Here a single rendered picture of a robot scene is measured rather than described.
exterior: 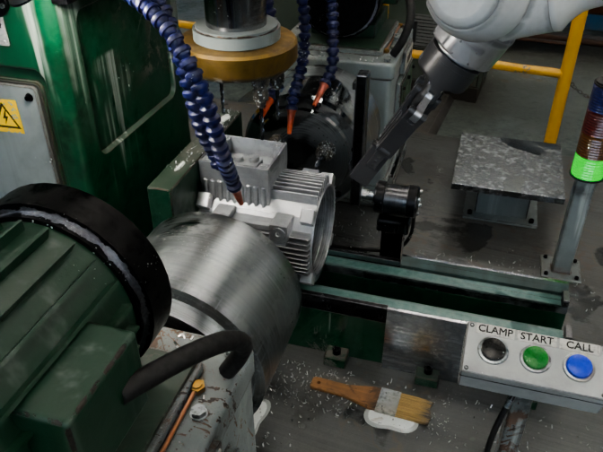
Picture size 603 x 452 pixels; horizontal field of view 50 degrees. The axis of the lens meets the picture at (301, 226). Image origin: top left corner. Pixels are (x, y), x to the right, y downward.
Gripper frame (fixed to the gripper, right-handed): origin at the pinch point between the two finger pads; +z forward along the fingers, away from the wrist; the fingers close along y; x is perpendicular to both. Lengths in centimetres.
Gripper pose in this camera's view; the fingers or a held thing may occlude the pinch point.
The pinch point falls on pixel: (371, 163)
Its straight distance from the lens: 95.7
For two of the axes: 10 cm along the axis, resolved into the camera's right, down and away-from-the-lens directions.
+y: -2.8, 5.4, -7.9
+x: 8.3, 5.6, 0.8
